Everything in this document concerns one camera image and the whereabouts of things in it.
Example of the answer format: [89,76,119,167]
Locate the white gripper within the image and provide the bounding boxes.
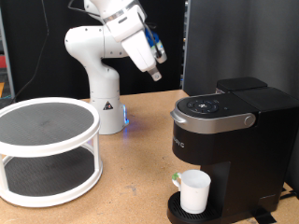
[121,29,163,82]

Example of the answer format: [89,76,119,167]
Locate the black Keurig coffee machine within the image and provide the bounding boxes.
[166,77,299,224]

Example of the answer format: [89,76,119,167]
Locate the white mug green taped handle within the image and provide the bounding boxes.
[171,169,212,215]

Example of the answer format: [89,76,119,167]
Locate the grey partition panel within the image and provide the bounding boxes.
[181,0,299,108]

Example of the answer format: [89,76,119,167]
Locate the black curtain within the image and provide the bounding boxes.
[0,0,188,102]

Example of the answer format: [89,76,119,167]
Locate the white two-tier turntable shelf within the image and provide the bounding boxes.
[0,96,104,208]

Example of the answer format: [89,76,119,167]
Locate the black tape strip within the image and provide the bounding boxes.
[250,209,278,224]

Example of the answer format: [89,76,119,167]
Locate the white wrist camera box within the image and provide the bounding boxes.
[153,43,168,64]

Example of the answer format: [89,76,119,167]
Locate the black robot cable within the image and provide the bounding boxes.
[67,0,163,60]

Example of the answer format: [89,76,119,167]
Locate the blue cable connector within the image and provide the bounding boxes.
[144,27,163,50]

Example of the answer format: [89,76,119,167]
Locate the grey metal frame post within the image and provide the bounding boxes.
[0,7,16,101]

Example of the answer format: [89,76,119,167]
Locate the black power cable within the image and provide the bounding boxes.
[278,186,299,202]

